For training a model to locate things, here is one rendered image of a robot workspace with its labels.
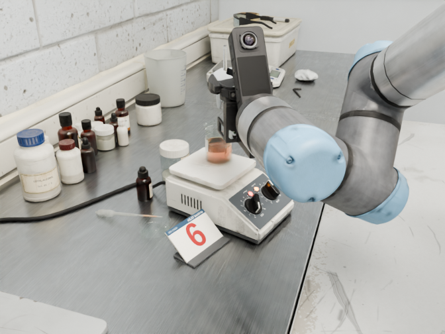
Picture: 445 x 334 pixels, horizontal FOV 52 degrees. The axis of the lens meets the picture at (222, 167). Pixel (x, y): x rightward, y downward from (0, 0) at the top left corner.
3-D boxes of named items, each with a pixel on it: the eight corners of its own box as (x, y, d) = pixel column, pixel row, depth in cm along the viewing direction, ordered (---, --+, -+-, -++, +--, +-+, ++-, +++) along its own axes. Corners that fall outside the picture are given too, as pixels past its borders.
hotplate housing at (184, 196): (294, 212, 84) (297, 173, 81) (258, 248, 75) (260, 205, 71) (198, 180, 96) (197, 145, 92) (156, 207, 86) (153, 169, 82)
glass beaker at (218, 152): (220, 171, 81) (220, 129, 77) (198, 162, 84) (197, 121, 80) (242, 160, 85) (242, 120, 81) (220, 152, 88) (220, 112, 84)
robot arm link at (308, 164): (326, 220, 49) (263, 192, 45) (288, 175, 58) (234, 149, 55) (369, 159, 47) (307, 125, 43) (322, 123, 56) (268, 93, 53)
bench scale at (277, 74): (279, 89, 154) (279, 75, 152) (204, 84, 159) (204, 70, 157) (285, 75, 170) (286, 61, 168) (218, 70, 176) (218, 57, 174)
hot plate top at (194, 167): (258, 164, 84) (258, 160, 84) (221, 191, 76) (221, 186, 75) (206, 149, 90) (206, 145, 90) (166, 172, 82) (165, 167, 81)
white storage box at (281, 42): (300, 51, 205) (303, 18, 198) (279, 71, 174) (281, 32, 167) (236, 46, 215) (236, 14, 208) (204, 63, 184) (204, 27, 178)
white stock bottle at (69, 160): (88, 180, 96) (82, 142, 92) (65, 187, 93) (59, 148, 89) (79, 171, 99) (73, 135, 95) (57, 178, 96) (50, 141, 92)
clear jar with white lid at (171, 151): (157, 185, 94) (155, 150, 90) (166, 171, 99) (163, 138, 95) (186, 187, 93) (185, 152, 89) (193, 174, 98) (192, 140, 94)
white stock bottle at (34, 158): (18, 191, 91) (4, 131, 85) (53, 181, 95) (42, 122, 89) (29, 206, 86) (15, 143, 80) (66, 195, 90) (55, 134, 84)
